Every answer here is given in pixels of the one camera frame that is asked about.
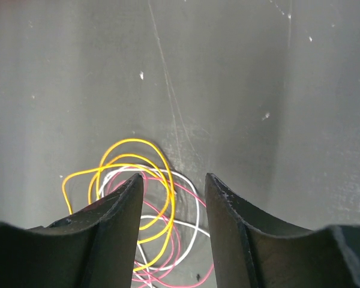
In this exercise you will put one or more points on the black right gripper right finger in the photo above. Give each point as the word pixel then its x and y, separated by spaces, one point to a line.
pixel 252 248

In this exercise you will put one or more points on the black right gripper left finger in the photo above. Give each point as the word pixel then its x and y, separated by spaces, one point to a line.
pixel 94 247

